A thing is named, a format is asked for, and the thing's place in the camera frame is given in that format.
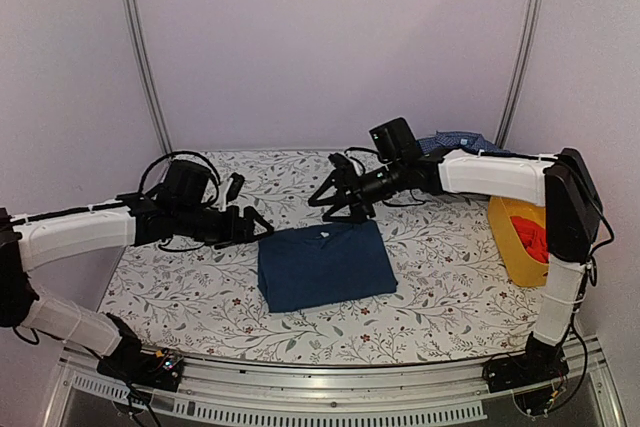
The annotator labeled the right aluminium frame post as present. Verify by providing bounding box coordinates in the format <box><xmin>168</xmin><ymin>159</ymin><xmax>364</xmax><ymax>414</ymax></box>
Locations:
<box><xmin>494</xmin><ymin>0</ymin><xmax>543</xmax><ymax>148</ymax></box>

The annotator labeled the yellow plastic laundry basket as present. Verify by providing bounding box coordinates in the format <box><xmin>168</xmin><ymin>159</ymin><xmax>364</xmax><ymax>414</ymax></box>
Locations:
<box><xmin>488</xmin><ymin>196</ymin><xmax>549</xmax><ymax>287</ymax></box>

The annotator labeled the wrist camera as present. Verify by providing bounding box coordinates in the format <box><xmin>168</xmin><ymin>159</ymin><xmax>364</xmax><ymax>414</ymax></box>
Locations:
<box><xmin>218</xmin><ymin>172</ymin><xmax>245</xmax><ymax>212</ymax></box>
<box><xmin>329</xmin><ymin>153</ymin><xmax>363</xmax><ymax>177</ymax></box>

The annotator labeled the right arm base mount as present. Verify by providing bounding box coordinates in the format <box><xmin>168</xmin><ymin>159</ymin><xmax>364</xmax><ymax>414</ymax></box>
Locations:
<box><xmin>482</xmin><ymin>338</ymin><xmax>569</xmax><ymax>417</ymax></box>

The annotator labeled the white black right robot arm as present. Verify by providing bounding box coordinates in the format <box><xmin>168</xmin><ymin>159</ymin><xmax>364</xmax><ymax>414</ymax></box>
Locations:
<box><xmin>309</xmin><ymin>117</ymin><xmax>607</xmax><ymax>383</ymax></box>

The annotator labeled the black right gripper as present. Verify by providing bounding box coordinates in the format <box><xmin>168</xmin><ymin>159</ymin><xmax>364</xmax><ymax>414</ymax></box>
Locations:
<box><xmin>309</xmin><ymin>159</ymin><xmax>406</xmax><ymax>224</ymax></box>

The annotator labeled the grey blue garment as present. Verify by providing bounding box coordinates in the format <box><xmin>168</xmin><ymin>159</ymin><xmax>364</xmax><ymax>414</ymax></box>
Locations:
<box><xmin>257</xmin><ymin>220</ymin><xmax>398</xmax><ymax>313</ymax></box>

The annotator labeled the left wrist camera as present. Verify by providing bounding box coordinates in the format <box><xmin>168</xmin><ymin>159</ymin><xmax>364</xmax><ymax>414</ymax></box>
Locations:
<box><xmin>218</xmin><ymin>172</ymin><xmax>245</xmax><ymax>212</ymax></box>

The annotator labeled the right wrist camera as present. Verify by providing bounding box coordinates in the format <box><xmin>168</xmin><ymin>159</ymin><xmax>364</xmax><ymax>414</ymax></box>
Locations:
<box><xmin>329</xmin><ymin>153</ymin><xmax>363</xmax><ymax>177</ymax></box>

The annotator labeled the orange garment in basket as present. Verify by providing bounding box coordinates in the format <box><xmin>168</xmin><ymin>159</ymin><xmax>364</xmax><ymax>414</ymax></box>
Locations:
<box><xmin>511</xmin><ymin>216</ymin><xmax>549</xmax><ymax>263</ymax></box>

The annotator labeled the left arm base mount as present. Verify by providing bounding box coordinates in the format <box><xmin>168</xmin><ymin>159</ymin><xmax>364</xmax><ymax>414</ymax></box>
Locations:
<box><xmin>97</xmin><ymin>329</ymin><xmax>184</xmax><ymax>392</ymax></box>

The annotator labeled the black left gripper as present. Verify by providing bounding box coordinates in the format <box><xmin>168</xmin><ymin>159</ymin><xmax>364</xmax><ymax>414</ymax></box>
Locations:
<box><xmin>175</xmin><ymin>203</ymin><xmax>275</xmax><ymax>250</ymax></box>

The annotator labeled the left aluminium frame post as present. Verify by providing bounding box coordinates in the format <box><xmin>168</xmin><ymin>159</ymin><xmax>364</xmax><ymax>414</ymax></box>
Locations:
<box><xmin>122</xmin><ymin>0</ymin><xmax>173</xmax><ymax>154</ymax></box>

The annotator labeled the blue checkered button shirt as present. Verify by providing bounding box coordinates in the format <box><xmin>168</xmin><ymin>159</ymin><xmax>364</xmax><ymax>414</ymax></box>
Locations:
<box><xmin>418</xmin><ymin>131</ymin><xmax>511</xmax><ymax>155</ymax></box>

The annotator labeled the aluminium frame post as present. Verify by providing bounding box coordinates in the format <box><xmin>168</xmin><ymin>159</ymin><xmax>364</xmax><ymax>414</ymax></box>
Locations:
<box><xmin>122</xmin><ymin>0</ymin><xmax>173</xmax><ymax>154</ymax></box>
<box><xmin>494</xmin><ymin>0</ymin><xmax>543</xmax><ymax>148</ymax></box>

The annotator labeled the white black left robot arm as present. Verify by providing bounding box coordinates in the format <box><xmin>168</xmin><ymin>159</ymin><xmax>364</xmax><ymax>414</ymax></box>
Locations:
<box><xmin>1</xmin><ymin>151</ymin><xmax>274</xmax><ymax>381</ymax></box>

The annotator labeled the aluminium front rail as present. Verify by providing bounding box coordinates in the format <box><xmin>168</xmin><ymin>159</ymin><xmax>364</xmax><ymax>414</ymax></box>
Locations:
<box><xmin>43</xmin><ymin>336</ymin><xmax>627</xmax><ymax>426</ymax></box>

